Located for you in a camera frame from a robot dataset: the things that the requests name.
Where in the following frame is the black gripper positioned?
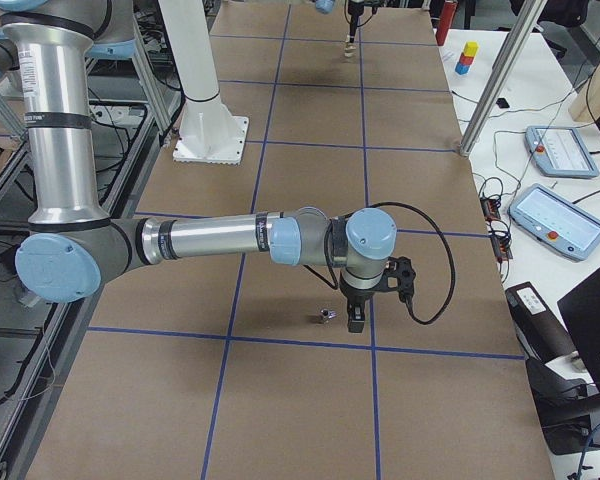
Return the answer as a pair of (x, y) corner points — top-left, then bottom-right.
(340, 279), (375, 333)
(347, 0), (364, 37)

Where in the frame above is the white PPR pipe fitting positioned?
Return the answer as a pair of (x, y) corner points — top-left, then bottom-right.
(344, 35), (356, 58)

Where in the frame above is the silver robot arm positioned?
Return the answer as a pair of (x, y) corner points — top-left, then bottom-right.
(314, 0), (365, 43)
(0, 1), (399, 333)

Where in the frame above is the red cylinder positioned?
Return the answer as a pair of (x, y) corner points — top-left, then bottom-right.
(435, 0), (458, 46)

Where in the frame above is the red toy block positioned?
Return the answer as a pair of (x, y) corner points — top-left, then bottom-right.
(458, 53), (474, 67)

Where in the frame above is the blue toy block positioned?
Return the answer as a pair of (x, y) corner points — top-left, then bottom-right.
(454, 62), (471, 75)

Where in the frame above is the yellow toy block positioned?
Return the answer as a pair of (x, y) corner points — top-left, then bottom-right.
(462, 41), (479, 58)

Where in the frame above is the small black puck device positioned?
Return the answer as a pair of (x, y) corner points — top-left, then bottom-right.
(496, 97), (510, 109)

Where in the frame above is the near teach pendant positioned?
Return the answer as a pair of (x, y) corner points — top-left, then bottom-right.
(508, 183), (600, 261)

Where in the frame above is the black monitor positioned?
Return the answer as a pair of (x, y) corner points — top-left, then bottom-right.
(558, 267), (600, 387)

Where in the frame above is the wooden board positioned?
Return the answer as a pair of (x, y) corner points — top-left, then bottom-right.
(569, 64), (600, 122)

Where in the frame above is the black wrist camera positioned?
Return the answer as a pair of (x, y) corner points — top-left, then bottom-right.
(385, 256), (416, 306)

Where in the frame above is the black camera cable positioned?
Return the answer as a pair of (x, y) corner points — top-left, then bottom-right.
(367, 201), (455, 326)

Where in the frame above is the aluminium frame post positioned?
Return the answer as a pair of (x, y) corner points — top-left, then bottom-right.
(458, 0), (547, 157)

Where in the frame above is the circuit board with wires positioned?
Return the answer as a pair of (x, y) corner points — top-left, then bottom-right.
(478, 176), (513, 277)

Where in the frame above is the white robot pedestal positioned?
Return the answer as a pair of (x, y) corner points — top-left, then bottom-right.
(159, 0), (249, 165)

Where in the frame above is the aluminium side frame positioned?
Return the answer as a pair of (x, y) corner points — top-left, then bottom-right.
(0, 19), (181, 480)

